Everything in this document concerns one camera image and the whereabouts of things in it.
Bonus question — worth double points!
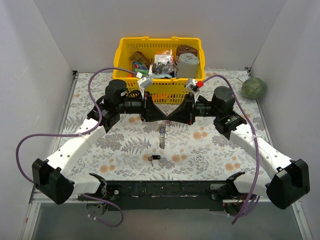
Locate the silver key ring with hooks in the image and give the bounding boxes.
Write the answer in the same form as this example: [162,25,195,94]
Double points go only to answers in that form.
[157,119,172,150]

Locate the black head key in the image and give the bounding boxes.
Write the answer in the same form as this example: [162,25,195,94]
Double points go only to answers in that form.
[148,155,161,162]

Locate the green small box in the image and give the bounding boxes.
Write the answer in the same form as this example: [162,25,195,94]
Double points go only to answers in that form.
[131,61,149,76]

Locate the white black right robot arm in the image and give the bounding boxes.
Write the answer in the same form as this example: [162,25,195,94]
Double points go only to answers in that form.
[167,86,310,210]

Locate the floral table mat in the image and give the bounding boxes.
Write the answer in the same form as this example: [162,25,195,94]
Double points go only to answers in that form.
[63,69,269,181]

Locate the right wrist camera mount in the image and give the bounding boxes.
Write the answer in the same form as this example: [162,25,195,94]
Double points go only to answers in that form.
[184,78,204,102]

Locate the grey paper roll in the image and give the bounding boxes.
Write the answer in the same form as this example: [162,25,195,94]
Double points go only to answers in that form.
[175,53,200,79]

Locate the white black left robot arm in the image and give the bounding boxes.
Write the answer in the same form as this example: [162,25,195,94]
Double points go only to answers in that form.
[32,77,166,205]

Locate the yellow plastic basket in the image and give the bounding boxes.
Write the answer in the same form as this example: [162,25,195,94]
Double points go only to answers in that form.
[113,36,206,104]

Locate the blue key tag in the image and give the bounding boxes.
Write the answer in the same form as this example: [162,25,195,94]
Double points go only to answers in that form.
[159,127,166,134]

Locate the green yarn ball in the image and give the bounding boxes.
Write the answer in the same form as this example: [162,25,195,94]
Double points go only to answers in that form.
[241,77,267,100]

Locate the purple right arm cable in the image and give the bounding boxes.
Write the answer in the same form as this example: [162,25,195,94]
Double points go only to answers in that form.
[202,74,261,225]

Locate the brown cardboard packet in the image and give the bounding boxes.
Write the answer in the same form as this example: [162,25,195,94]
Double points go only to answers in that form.
[128,51,151,67]

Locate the clear bag of small items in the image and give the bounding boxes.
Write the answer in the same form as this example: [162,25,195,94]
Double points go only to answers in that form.
[148,49,174,79]

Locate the black base bar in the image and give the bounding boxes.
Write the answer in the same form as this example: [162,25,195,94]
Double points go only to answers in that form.
[104,180,239,211]

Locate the brown round box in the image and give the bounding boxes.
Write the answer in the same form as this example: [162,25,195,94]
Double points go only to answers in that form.
[176,45,198,57]

